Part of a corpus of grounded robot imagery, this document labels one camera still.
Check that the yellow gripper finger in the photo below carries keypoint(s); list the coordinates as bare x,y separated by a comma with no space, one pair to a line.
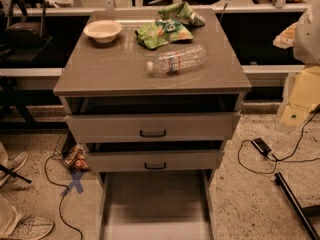
304,97

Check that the clear plastic water bottle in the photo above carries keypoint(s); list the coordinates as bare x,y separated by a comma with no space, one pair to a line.
174,61

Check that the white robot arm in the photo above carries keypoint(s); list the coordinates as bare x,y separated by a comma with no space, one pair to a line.
304,37

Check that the grey drawer cabinet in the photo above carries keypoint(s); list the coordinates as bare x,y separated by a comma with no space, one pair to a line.
113,80

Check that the open bottom drawer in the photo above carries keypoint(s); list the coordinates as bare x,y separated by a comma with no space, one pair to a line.
157,205

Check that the black power adapter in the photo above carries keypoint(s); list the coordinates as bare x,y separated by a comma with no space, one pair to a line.
261,146

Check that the black metal stand leg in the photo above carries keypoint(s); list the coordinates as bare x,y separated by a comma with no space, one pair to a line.
304,213

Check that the green chip bag rear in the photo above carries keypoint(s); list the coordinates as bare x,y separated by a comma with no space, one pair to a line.
183,13

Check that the green chip bag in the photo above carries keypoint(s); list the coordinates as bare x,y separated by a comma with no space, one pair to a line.
183,13
161,33

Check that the green chip bag front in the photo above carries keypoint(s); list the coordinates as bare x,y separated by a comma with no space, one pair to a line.
161,33

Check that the white bowl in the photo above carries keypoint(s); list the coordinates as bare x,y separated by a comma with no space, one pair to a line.
103,31

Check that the snack bag on floor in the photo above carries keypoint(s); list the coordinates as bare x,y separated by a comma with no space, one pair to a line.
75,159

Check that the blue tape cross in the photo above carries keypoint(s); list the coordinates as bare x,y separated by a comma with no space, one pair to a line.
75,183

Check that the black chair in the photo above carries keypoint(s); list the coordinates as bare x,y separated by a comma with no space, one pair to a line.
24,36

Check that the white sneaker upper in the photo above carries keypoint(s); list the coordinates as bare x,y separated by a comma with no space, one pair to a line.
14,164

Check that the white sneaker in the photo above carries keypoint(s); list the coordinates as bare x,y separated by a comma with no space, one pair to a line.
14,164
32,228

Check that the black stick left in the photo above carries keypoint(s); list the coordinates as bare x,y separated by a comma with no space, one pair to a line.
14,174

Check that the white sneaker lower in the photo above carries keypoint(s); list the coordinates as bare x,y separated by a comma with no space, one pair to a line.
32,228

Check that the top drawer black handle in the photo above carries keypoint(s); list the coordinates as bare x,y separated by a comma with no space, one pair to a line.
152,127

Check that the drawer black handle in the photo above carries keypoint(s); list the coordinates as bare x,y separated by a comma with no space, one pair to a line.
152,127
154,160

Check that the middle drawer black handle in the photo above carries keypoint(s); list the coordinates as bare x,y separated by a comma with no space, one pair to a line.
154,160

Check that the wire basket on floor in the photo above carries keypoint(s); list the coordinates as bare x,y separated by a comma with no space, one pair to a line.
64,145

